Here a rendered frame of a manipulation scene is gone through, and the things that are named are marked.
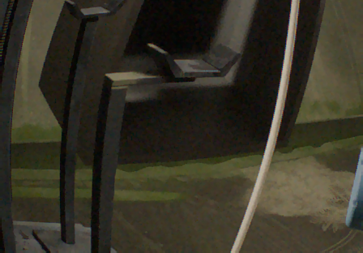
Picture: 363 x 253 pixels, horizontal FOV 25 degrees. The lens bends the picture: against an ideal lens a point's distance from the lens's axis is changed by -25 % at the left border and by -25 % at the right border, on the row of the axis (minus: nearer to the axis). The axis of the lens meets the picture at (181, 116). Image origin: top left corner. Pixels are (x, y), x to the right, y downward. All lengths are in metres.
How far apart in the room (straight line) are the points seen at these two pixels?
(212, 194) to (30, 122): 0.69
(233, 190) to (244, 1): 0.85
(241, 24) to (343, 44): 1.41
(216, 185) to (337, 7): 1.23
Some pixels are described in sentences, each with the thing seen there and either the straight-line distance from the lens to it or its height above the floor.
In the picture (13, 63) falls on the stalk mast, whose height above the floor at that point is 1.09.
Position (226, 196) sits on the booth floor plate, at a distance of 3.21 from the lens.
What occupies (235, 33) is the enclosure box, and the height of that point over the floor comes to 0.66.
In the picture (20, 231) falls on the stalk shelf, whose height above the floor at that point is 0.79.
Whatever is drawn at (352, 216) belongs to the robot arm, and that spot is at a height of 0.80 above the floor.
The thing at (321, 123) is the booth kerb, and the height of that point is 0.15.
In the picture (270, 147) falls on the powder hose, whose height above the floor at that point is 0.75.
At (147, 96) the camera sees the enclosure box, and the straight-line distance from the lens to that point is 2.54.
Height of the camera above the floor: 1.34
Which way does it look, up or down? 20 degrees down
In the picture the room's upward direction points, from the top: 10 degrees clockwise
